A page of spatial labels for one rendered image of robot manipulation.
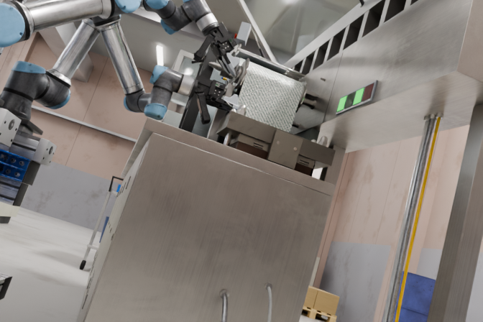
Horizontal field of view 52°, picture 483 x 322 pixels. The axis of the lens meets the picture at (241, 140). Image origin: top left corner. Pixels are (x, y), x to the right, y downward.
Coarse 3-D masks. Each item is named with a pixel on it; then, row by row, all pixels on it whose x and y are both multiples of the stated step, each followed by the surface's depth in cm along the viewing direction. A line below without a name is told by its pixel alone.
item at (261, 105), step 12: (240, 96) 190; (252, 96) 191; (264, 96) 193; (276, 96) 194; (252, 108) 191; (264, 108) 192; (276, 108) 193; (288, 108) 194; (264, 120) 191; (276, 120) 192; (288, 120) 194
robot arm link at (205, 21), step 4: (204, 16) 191; (208, 16) 192; (212, 16) 193; (200, 20) 192; (204, 20) 192; (208, 20) 192; (212, 20) 192; (200, 24) 193; (204, 24) 192; (208, 24) 192; (212, 24) 192; (200, 28) 194; (204, 28) 192
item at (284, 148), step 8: (280, 136) 169; (288, 136) 170; (272, 144) 168; (280, 144) 168; (288, 144) 169; (296, 144) 170; (272, 152) 167; (280, 152) 168; (288, 152) 169; (296, 152) 170; (272, 160) 167; (280, 160) 168; (288, 160) 168; (296, 160) 169
